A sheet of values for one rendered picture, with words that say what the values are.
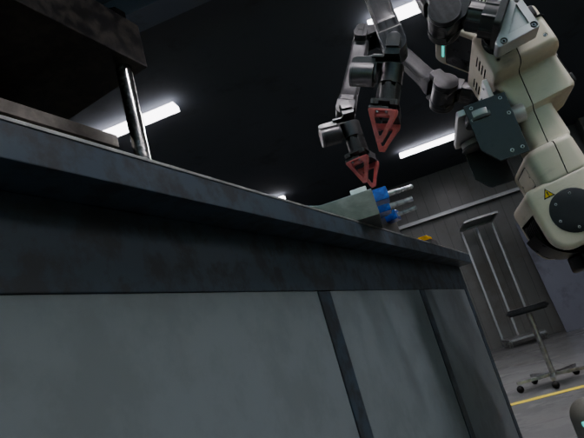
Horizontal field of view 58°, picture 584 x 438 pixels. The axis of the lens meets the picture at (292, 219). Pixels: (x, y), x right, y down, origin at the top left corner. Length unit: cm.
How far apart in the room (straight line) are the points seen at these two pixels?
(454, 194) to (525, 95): 844
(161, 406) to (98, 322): 10
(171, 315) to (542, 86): 113
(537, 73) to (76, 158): 121
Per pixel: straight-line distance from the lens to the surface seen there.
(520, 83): 147
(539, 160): 137
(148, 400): 54
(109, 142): 203
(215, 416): 61
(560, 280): 925
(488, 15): 135
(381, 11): 139
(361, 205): 106
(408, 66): 184
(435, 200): 983
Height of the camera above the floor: 56
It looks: 16 degrees up
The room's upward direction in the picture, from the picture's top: 16 degrees counter-clockwise
